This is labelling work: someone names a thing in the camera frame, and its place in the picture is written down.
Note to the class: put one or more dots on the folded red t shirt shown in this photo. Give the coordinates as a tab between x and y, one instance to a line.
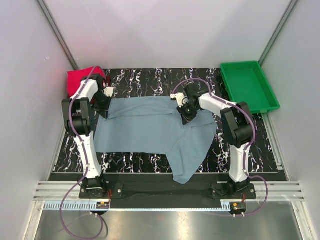
107	81

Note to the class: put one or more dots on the white slotted cable duct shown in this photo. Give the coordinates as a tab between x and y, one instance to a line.
136	206

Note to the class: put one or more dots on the black mounting base plate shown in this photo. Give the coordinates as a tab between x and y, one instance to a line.
122	190

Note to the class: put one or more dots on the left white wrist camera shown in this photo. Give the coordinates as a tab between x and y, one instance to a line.
109	91

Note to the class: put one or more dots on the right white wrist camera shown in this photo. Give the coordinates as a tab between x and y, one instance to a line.
180	99

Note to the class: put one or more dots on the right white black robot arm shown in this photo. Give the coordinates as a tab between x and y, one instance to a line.
237	127

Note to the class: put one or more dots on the folded pink t shirt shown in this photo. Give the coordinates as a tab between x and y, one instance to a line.
75	77

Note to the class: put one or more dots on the grey blue t shirt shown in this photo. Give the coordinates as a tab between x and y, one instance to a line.
153	125

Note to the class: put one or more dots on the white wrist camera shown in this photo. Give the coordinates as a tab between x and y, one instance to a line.
109	91
180	99

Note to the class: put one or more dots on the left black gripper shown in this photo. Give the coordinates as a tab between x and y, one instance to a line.
104	108

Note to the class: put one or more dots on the green plastic tray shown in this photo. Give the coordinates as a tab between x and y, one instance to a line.
246	82

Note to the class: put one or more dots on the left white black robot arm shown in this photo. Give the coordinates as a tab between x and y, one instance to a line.
93	94

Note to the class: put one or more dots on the aluminium frame rail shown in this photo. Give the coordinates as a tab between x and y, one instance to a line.
277	190

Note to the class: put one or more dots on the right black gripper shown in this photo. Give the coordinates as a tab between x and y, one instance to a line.
185	118

